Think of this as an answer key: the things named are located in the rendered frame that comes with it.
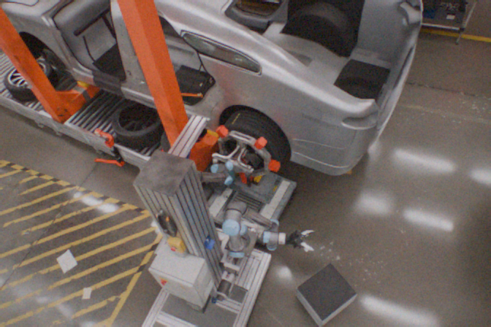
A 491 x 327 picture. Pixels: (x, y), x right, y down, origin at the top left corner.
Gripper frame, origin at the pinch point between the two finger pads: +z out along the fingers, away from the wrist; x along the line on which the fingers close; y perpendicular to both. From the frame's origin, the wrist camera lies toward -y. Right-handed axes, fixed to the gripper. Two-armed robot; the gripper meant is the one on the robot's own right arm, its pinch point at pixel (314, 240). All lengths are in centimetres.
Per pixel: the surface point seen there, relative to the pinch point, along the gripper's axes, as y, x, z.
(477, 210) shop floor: 107, -126, 180
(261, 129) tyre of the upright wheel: -6, -107, -49
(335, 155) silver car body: 4, -91, 17
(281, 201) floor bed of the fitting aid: 102, -111, -29
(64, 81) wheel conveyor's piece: 62, -269, -358
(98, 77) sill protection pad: 5, -195, -251
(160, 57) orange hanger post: -92, -79, -116
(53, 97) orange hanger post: 13, -165, -295
